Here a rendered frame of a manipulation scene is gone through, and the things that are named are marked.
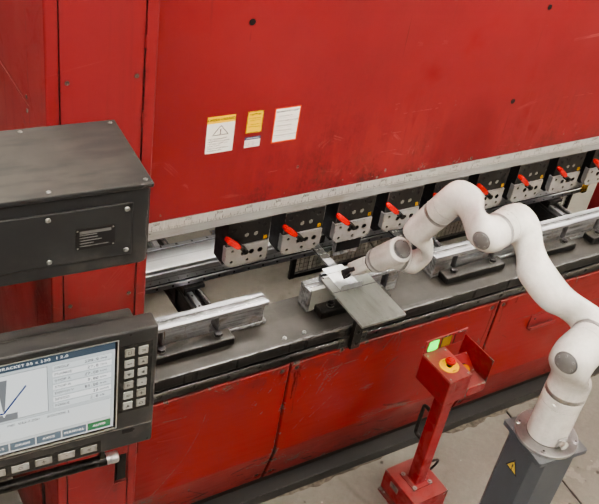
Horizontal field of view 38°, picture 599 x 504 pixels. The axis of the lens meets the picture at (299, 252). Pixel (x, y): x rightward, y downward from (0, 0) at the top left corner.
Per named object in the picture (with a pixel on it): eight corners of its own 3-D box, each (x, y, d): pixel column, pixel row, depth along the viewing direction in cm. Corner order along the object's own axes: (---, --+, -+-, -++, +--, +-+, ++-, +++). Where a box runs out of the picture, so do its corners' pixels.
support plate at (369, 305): (362, 329, 284) (362, 326, 284) (320, 281, 302) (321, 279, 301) (405, 316, 293) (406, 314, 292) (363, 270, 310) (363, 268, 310)
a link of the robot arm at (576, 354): (594, 393, 246) (625, 331, 232) (562, 423, 235) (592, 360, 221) (558, 369, 252) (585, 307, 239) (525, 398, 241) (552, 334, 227)
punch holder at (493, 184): (468, 212, 317) (480, 174, 308) (454, 200, 323) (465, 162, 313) (498, 205, 324) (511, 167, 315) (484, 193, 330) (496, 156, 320)
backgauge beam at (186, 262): (113, 304, 293) (113, 280, 287) (98, 280, 302) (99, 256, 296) (586, 192, 403) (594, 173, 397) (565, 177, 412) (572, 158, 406)
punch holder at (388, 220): (380, 233, 298) (390, 192, 288) (366, 219, 304) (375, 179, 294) (414, 225, 305) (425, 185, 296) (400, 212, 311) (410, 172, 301)
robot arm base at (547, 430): (590, 450, 254) (613, 407, 243) (539, 466, 246) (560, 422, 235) (550, 404, 267) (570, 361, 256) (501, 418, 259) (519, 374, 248)
